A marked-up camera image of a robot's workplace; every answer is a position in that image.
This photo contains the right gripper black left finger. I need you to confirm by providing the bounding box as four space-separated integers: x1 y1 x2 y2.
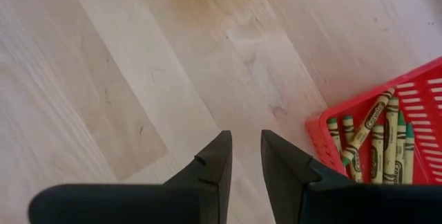
28 130 233 224

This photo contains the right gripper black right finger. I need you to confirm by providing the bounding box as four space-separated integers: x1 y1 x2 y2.
260 129 442 224

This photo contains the red slotted plastic basket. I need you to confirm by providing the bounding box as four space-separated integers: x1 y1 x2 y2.
305 56 442 186

